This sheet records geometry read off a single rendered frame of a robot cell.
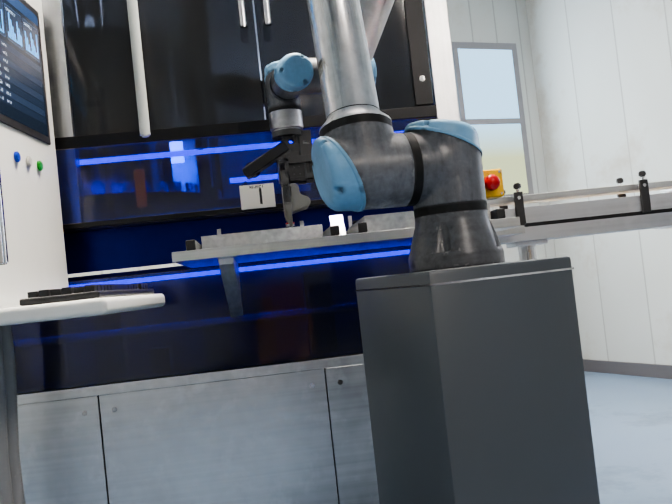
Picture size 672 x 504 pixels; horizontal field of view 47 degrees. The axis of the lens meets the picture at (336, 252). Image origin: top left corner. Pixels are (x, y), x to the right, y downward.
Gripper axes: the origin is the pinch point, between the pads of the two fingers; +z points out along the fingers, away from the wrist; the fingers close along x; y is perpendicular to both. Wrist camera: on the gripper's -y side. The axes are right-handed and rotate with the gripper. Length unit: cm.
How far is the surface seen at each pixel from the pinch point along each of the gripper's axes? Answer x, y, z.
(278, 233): -6.6, -2.5, 3.2
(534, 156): 354, 192, -61
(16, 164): -12, -54, -16
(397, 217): -17.9, 21.6, 3.3
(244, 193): 19.1, -9.1, -9.6
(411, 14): 19, 38, -51
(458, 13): 338, 145, -161
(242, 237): -6.7, -10.2, 3.2
